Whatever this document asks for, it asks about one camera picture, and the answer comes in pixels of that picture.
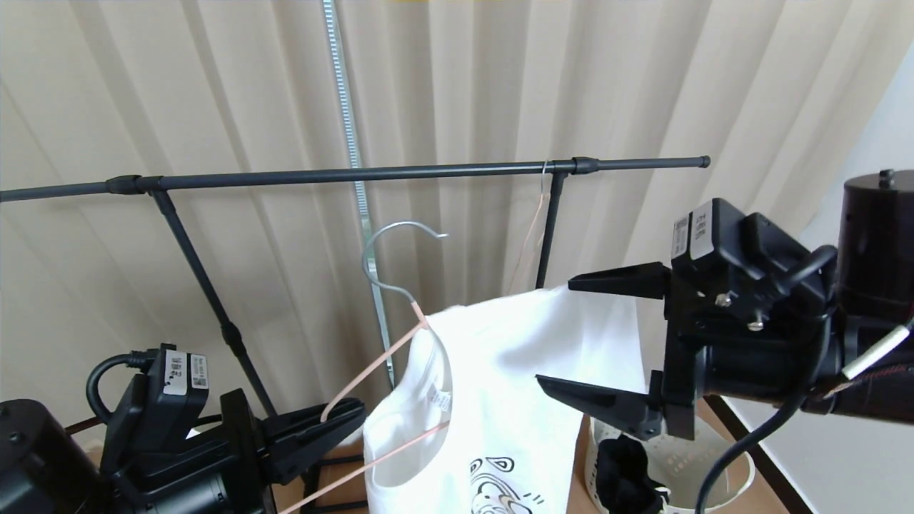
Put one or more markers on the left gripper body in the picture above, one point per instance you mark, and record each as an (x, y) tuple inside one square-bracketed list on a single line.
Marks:
[(243, 457)]

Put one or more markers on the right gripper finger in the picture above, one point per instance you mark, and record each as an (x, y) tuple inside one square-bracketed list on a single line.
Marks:
[(614, 410), (635, 282)]

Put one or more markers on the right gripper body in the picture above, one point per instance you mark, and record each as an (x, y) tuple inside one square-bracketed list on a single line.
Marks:
[(742, 371)]

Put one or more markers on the white printed t-shirt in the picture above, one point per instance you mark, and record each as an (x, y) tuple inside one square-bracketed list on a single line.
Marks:
[(514, 371)]

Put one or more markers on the pink clothes hanger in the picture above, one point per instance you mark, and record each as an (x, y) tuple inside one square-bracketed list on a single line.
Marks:
[(371, 373), (537, 221)]

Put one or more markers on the white laundry basket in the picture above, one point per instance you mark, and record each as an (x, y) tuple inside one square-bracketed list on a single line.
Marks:
[(678, 464)]

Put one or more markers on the black clothes rack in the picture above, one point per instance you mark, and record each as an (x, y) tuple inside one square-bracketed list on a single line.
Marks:
[(285, 175)]

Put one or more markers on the black garment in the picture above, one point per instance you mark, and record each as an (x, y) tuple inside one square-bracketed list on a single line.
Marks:
[(628, 478)]

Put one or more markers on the beige curtain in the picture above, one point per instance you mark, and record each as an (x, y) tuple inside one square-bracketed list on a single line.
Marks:
[(178, 86)]

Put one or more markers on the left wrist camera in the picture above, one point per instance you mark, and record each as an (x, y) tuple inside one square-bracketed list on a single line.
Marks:
[(178, 400)]

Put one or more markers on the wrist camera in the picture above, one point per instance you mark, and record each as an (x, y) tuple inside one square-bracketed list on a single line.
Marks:
[(178, 400), (721, 235)]

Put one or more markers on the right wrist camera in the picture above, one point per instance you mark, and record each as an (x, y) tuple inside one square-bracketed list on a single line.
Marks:
[(721, 235)]

